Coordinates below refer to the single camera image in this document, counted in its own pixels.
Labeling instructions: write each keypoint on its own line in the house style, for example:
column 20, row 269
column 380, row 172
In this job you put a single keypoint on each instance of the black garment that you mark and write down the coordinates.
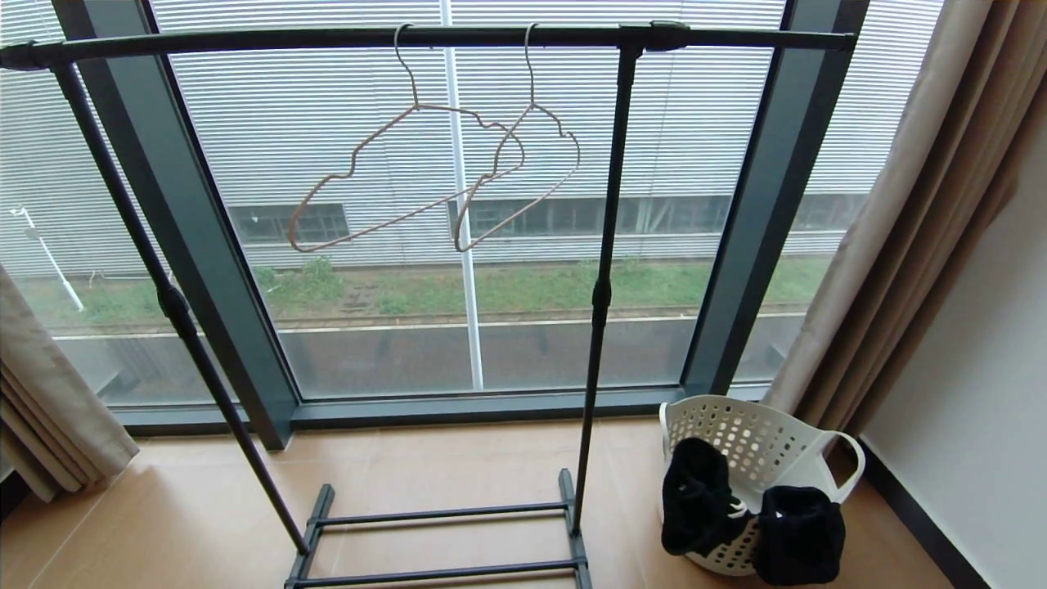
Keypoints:
column 695, row 499
column 797, row 536

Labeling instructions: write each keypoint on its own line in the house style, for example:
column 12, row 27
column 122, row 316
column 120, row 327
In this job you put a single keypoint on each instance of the pink clothes hanger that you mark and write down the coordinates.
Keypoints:
column 393, row 215
column 515, row 210

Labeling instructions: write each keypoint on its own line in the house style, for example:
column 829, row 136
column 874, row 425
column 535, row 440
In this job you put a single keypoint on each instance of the white laundry basket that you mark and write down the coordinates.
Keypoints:
column 761, row 442

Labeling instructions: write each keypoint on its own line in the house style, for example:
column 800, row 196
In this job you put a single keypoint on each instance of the black clothes rack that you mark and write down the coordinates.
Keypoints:
column 245, row 38

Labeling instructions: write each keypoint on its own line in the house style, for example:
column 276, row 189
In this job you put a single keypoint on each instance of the window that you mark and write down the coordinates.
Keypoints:
column 180, row 204

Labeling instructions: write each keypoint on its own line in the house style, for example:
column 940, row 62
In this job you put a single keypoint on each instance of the beige curtain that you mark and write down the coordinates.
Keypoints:
column 49, row 409
column 924, row 204

